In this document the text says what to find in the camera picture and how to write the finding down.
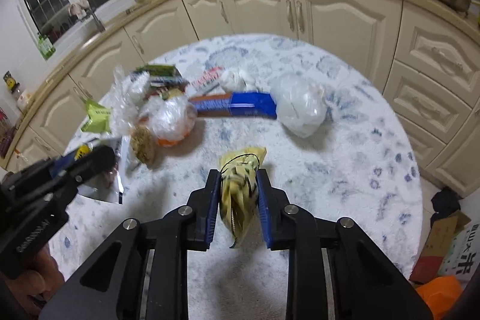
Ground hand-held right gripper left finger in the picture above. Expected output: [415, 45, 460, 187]
[37, 169, 222, 320]

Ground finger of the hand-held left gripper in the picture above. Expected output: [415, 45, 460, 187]
[47, 145, 118, 201]
[7, 145, 94, 189]

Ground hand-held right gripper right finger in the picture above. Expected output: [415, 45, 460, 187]
[256, 168, 434, 320]

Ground yellow black snack wrapper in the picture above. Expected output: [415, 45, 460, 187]
[218, 147, 268, 249]

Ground silver foil bag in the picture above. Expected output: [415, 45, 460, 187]
[75, 136, 131, 205]

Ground blue brown biscuit packet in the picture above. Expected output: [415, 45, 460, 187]
[187, 91, 278, 120]

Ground person's left hand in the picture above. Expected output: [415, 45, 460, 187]
[0, 244, 65, 318]

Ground light green sachet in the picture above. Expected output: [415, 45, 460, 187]
[80, 99, 113, 133]

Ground brown round cookie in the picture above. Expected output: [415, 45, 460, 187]
[129, 127, 159, 168]

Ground white blue patterned tablecloth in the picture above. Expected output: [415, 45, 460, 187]
[49, 34, 424, 320]

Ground condiment jar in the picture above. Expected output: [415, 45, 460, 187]
[15, 87, 34, 111]

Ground thin clear plastic bag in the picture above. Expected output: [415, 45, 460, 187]
[112, 67, 151, 135]

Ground orange cup in plastic wrap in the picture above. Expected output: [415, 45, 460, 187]
[137, 97, 198, 149]

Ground yellow brown snack packet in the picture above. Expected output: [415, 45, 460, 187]
[159, 88, 185, 102]

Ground green foil packet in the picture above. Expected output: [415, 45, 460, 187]
[131, 64, 181, 79]

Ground crumpled clear plastic bag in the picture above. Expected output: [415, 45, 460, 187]
[269, 74, 328, 139]

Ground green bottle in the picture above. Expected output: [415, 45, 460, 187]
[36, 32, 57, 61]

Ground red white wrapper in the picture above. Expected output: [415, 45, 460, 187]
[189, 67, 224, 96]

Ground steel faucet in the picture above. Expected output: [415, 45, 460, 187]
[89, 8, 106, 33]

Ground pink cloth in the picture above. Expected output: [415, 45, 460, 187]
[68, 0, 91, 19]

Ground brown cardboard box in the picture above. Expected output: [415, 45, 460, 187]
[410, 211, 472, 284]

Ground black cloth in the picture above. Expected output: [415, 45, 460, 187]
[430, 188, 463, 228]

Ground orange plastic bag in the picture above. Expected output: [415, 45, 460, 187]
[415, 275, 464, 310]

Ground cream kitchen cabinets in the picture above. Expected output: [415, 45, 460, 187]
[7, 0, 480, 199]

